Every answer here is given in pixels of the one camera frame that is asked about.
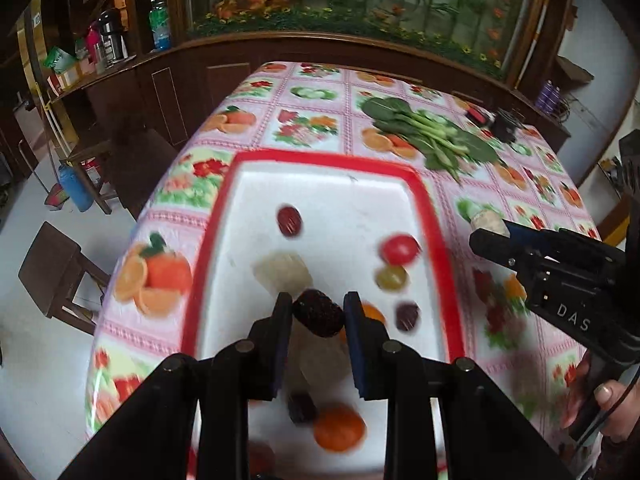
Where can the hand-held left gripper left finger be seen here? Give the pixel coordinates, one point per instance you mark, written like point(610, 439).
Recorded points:
point(282, 340)

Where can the purple bottle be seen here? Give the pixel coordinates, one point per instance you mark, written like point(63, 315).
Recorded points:
point(555, 97)
point(546, 94)

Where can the small black box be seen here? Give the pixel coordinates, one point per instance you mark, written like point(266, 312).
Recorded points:
point(505, 125)

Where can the red cherry tomato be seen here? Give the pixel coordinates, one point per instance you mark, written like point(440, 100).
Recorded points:
point(400, 249)

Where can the green packet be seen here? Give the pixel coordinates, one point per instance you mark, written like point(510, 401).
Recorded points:
point(60, 57)

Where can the green cherry tomato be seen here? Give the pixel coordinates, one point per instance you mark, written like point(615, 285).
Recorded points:
point(391, 276)

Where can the red round fruit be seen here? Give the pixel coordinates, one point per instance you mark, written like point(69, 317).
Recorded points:
point(260, 457)

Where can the cardboard box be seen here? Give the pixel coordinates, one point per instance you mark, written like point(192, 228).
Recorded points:
point(70, 77)

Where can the framed bamboo flower display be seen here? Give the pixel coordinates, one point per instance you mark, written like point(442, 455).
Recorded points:
point(350, 0)

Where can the dark wooden chair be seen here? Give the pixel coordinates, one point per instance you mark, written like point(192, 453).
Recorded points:
point(110, 160)

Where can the wooden cabinet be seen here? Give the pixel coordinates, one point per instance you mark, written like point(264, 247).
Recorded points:
point(220, 80)

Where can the floral fruit print tablecloth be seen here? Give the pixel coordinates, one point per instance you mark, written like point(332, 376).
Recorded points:
point(310, 125)

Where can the small red black device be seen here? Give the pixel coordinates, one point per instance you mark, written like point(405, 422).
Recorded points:
point(477, 115)

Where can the person's right hand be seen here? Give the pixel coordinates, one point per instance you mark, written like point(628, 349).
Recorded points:
point(612, 405)

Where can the pink bottle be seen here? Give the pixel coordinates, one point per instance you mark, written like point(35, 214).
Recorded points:
point(92, 42)

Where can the wooden wall shelf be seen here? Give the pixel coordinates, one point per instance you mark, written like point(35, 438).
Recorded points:
point(575, 67)

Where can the beige corn cob piece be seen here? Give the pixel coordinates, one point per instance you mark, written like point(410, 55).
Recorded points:
point(487, 221)
point(282, 272)
point(322, 360)

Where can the blue water jug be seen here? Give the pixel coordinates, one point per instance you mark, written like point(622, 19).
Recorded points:
point(75, 187)

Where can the clear blue water bottle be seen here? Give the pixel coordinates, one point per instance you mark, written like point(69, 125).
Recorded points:
point(160, 22)

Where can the red jujube date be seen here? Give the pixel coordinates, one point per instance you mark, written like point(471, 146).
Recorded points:
point(289, 220)

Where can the dark wooden stool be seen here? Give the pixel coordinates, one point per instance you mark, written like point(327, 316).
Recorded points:
point(60, 270)

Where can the dark wrinkled date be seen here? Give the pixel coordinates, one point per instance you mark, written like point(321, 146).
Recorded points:
point(301, 406)
point(407, 316)
point(318, 311)

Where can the person's right forearm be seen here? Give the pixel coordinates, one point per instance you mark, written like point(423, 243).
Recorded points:
point(617, 462)

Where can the leafy green vegetable bunch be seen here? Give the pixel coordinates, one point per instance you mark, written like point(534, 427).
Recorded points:
point(390, 110)

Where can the red and white tray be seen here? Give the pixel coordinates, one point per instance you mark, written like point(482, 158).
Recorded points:
point(325, 200)

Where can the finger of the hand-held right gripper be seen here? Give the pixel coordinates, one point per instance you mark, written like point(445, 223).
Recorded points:
point(495, 247)
point(527, 236)

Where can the small broom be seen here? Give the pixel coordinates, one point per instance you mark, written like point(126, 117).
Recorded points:
point(55, 199)

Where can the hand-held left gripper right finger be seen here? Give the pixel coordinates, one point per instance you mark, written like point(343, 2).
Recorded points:
point(360, 350)

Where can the black silver thermos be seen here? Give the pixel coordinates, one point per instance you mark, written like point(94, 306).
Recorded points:
point(112, 35)

